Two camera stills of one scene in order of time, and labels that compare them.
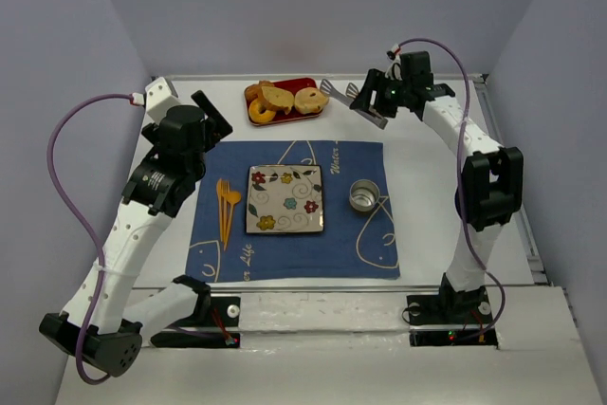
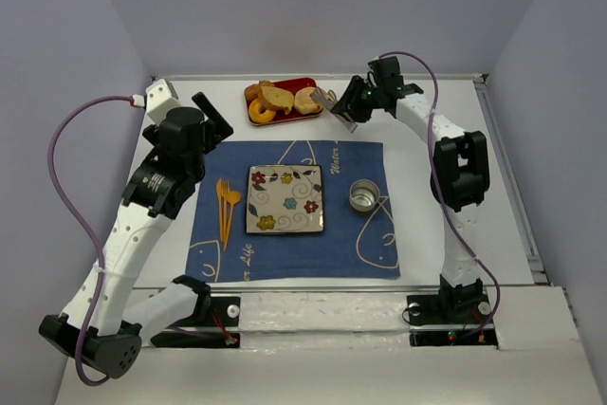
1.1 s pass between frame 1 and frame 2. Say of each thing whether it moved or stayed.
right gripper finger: moved
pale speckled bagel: stayed
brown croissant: stayed
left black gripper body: stayed
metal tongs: moved
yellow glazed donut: stayed
